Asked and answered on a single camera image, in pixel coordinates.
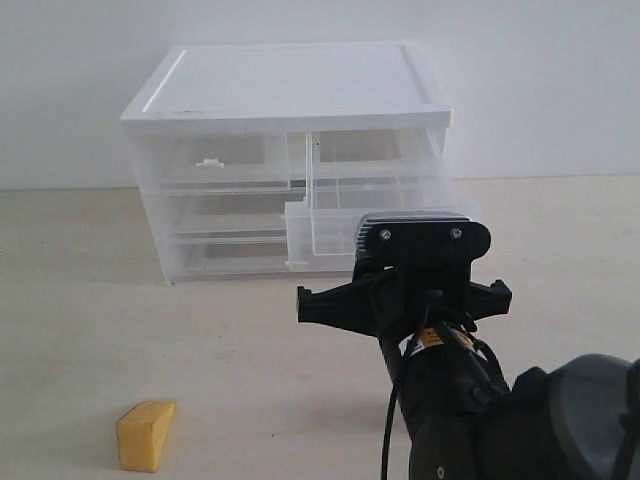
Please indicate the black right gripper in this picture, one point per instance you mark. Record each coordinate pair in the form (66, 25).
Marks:
(395, 302)

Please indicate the white plastic drawer cabinet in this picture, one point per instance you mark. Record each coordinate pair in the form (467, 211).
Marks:
(271, 89)

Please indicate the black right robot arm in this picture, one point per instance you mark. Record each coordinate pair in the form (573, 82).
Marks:
(464, 420)

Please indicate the bottom wide clear drawer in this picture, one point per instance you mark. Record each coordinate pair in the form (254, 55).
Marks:
(233, 256)

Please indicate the yellow cheese wedge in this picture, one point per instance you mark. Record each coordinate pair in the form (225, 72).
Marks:
(142, 433)

